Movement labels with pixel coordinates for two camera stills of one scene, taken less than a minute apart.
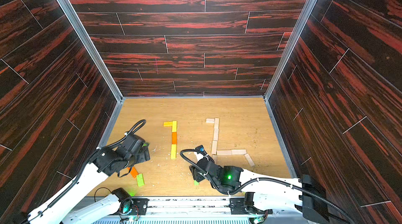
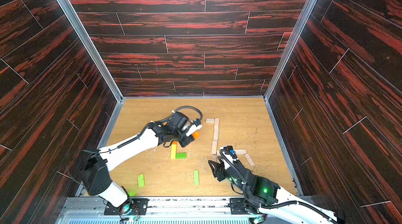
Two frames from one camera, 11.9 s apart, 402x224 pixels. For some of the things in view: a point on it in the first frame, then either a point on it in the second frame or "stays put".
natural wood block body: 214,147 stays put
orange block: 134,172 → 196,134
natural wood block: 249,160 stays put
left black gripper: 145,154 → 189,140
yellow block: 173,151 stays put
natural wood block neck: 215,134 stays put
